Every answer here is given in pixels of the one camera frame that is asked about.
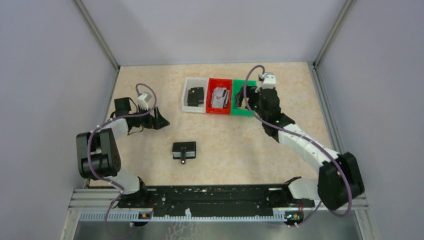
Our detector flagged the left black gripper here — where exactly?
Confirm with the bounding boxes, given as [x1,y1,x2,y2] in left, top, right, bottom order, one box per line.
[129,104,169,130]

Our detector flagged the green plastic bin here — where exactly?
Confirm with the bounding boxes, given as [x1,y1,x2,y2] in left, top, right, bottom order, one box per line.
[230,79,253,117]

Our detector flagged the aluminium frame rail left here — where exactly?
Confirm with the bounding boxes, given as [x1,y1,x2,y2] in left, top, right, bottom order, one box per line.
[72,0,121,71]

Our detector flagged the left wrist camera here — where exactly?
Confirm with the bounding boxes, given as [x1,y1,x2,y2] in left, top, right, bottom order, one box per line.
[137,92,152,111]

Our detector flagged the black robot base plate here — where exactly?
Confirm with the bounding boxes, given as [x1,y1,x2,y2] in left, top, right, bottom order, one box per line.
[117,184,315,217]

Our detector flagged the aluminium frame rail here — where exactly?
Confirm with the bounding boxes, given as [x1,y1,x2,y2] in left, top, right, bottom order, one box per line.
[72,0,121,71]
[307,61,345,154]

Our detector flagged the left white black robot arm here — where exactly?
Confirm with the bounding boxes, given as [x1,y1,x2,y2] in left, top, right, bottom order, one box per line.
[76,96,170,207]

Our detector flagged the aluminium frame rail right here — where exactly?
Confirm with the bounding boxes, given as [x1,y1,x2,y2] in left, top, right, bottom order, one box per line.
[307,61,345,154]

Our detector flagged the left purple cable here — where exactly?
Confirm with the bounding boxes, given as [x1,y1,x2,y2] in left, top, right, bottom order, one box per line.
[86,82,159,239]

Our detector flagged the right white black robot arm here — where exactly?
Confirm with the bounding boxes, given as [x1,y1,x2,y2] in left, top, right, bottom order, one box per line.
[235,85,365,213]

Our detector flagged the white plastic bin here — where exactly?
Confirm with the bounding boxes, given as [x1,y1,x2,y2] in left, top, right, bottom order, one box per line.
[181,77,209,114]

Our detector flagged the red plastic bin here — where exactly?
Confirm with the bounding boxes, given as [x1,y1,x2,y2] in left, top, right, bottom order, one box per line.
[205,78,233,115]

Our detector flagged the black card holder in bin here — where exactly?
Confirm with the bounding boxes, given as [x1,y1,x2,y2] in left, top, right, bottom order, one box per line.
[187,87,205,107]

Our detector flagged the cards in red bin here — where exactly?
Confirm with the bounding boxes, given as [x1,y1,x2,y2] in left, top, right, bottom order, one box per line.
[211,87,230,109]

